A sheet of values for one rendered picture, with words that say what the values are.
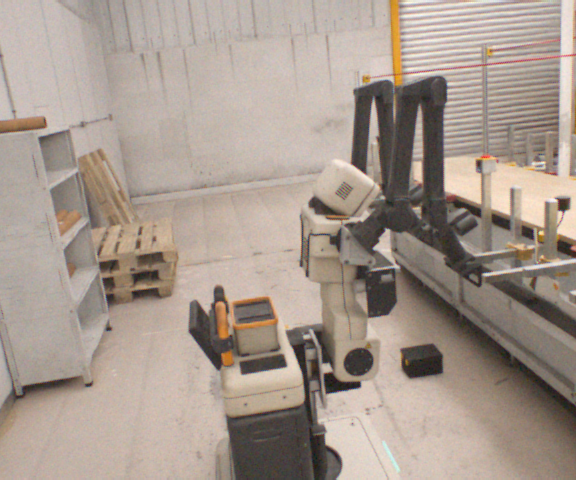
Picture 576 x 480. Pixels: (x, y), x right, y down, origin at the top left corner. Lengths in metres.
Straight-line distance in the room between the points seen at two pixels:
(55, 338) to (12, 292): 0.37
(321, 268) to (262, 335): 0.29
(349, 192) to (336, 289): 0.33
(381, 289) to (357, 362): 0.27
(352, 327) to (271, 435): 0.43
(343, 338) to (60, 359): 2.21
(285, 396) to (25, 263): 2.15
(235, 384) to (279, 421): 0.19
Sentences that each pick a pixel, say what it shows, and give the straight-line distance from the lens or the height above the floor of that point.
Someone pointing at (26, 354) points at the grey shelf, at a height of 0.28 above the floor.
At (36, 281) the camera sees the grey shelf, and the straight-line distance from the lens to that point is 3.56.
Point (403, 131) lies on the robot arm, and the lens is 1.64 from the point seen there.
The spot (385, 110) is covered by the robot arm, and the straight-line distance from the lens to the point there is 2.07.
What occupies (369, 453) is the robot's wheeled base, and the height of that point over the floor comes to 0.28.
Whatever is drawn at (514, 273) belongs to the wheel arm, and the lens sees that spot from 2.34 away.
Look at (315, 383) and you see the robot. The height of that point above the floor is 0.64.
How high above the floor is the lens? 1.64
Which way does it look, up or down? 15 degrees down
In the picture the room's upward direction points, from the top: 6 degrees counter-clockwise
